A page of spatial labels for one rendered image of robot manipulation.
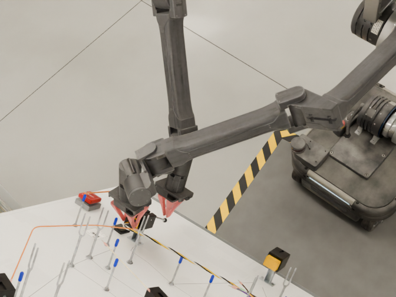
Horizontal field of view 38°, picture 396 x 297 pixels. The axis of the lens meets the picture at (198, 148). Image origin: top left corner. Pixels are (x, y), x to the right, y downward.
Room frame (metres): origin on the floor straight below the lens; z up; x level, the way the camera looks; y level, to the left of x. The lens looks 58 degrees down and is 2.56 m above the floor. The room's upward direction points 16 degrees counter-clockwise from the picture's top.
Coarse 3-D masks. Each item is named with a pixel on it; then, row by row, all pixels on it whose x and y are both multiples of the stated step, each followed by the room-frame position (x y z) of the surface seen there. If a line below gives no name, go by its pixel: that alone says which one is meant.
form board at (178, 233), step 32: (0, 224) 0.73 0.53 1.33; (32, 224) 0.74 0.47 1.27; (64, 224) 0.75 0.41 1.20; (96, 224) 0.76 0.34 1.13; (160, 224) 0.79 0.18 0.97; (192, 224) 0.80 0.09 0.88; (0, 256) 0.61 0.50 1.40; (32, 256) 0.61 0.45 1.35; (64, 256) 0.61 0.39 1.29; (96, 256) 0.62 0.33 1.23; (128, 256) 0.62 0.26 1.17; (160, 256) 0.63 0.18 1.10; (192, 256) 0.63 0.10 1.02; (224, 256) 0.64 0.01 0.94; (32, 288) 0.50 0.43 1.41; (64, 288) 0.50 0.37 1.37; (96, 288) 0.50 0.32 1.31; (128, 288) 0.50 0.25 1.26; (192, 288) 0.50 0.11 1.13; (224, 288) 0.50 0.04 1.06; (256, 288) 0.50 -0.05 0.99; (288, 288) 0.50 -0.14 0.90
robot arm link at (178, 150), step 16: (288, 96) 0.77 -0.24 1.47; (304, 96) 0.76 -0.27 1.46; (256, 112) 0.78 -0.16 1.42; (272, 112) 0.76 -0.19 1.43; (208, 128) 0.79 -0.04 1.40; (224, 128) 0.77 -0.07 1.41; (240, 128) 0.75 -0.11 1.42; (256, 128) 0.74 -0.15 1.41; (272, 128) 0.73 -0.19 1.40; (288, 128) 0.73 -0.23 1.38; (304, 128) 0.73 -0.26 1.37; (160, 144) 0.79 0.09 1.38; (176, 144) 0.77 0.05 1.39; (192, 144) 0.76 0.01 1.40; (208, 144) 0.75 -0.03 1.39; (224, 144) 0.74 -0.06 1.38; (144, 160) 0.77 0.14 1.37; (160, 160) 0.76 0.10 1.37; (176, 160) 0.75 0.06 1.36
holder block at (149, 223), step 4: (148, 212) 0.75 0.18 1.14; (152, 216) 0.73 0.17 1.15; (144, 220) 0.71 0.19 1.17; (148, 220) 0.72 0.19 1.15; (152, 220) 0.72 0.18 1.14; (140, 224) 0.71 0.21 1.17; (144, 224) 0.71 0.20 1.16; (148, 224) 0.71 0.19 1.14; (152, 224) 0.72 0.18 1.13; (148, 228) 0.71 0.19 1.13
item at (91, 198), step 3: (78, 195) 0.88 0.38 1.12; (81, 195) 0.87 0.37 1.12; (87, 195) 0.87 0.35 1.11; (90, 195) 0.87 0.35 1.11; (93, 195) 0.88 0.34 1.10; (96, 195) 0.88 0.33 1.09; (81, 198) 0.87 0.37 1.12; (87, 198) 0.86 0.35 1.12; (90, 198) 0.86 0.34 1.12; (93, 198) 0.86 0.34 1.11; (96, 198) 0.86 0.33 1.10; (99, 198) 0.86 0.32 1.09; (84, 201) 0.86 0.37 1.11; (87, 201) 0.85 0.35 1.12; (90, 201) 0.84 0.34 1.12; (93, 201) 0.85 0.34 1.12; (96, 201) 0.85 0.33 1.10; (99, 201) 0.86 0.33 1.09
